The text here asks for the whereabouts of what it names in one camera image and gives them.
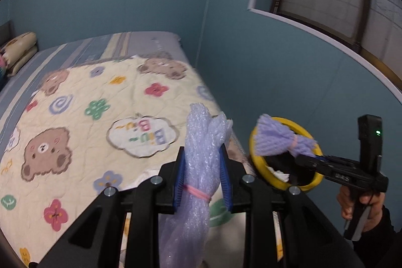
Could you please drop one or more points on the large purple foam net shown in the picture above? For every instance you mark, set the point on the large purple foam net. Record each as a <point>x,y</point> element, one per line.
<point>201,161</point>

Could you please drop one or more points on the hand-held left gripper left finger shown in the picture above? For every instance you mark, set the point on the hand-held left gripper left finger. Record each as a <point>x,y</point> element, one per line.
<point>144,202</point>

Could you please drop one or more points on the person's right hand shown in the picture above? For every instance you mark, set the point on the person's right hand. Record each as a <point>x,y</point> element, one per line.
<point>344,202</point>

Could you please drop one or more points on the small frayed purple foam net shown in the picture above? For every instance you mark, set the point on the small frayed purple foam net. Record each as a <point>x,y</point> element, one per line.
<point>279,139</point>

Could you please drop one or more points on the cream printed bear blanket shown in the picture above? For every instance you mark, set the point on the cream printed bear blanket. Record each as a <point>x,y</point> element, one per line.
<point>94,117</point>

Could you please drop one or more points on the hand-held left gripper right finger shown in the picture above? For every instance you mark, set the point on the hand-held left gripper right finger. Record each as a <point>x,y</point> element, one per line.
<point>267,208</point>

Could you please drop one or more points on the person's right forearm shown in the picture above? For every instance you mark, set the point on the person's right forearm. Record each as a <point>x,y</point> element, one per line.
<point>380,243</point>

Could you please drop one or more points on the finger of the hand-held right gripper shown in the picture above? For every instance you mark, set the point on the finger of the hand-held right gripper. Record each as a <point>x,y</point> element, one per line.
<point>311,159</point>

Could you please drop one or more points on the grey headboard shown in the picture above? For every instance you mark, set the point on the grey headboard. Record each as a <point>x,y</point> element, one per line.
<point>6,31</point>

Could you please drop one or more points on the beige printed pillow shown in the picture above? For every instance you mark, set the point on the beige printed pillow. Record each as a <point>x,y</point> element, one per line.
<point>18,43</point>
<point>23,62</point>

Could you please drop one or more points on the white tissue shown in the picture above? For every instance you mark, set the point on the white tissue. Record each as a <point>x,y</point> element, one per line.
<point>279,174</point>

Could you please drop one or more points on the yellow rimmed black bin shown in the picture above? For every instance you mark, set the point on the yellow rimmed black bin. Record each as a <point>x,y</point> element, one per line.
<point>260,161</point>

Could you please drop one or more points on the bed with striped sheet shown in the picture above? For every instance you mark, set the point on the bed with striped sheet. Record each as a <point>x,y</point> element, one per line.
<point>94,45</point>

